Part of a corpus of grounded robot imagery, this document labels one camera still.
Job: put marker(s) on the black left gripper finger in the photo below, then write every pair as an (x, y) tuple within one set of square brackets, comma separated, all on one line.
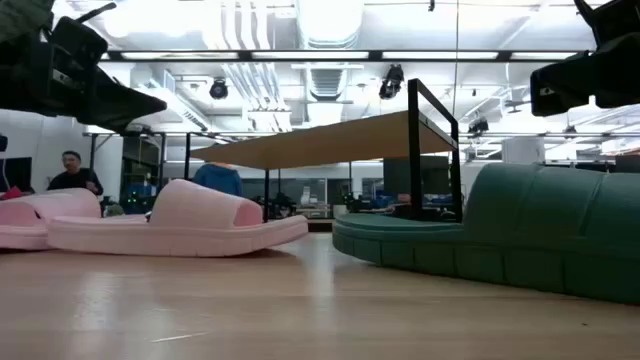
[(125, 105)]

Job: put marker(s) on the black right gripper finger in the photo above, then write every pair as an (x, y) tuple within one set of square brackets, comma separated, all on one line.
[(620, 75), (565, 85)]

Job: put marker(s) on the pink foam slide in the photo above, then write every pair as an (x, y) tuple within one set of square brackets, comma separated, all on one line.
[(30, 220), (200, 220)]

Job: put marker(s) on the green foam slide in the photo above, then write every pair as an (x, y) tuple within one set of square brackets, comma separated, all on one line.
[(525, 225)]

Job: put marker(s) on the black monitor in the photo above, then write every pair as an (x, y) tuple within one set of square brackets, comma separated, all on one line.
[(627, 164), (435, 175), (17, 175)]

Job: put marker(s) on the person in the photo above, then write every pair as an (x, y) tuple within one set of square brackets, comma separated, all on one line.
[(75, 180), (220, 180)]

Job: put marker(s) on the red object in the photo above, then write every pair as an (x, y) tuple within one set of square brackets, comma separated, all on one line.
[(10, 193)]

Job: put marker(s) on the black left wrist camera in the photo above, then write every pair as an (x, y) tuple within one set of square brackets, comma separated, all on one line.
[(75, 42)]

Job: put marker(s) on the black background station frame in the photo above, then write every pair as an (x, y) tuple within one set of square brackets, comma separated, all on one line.
[(162, 165)]

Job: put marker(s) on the wooden shelf with black frame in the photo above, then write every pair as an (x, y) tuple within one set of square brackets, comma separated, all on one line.
[(325, 142)]

